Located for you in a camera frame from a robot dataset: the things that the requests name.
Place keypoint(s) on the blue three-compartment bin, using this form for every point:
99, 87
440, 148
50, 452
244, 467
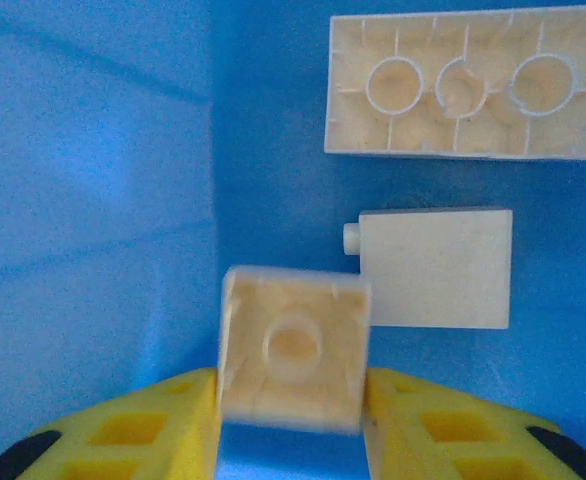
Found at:
98, 200

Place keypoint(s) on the small cream lego brick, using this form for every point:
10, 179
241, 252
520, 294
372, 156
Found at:
438, 270
293, 350

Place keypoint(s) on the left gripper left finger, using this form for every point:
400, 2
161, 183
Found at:
123, 440

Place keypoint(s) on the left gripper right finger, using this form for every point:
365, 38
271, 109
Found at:
448, 440

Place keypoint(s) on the long cream lego brick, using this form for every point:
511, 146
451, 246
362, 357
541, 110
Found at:
413, 130

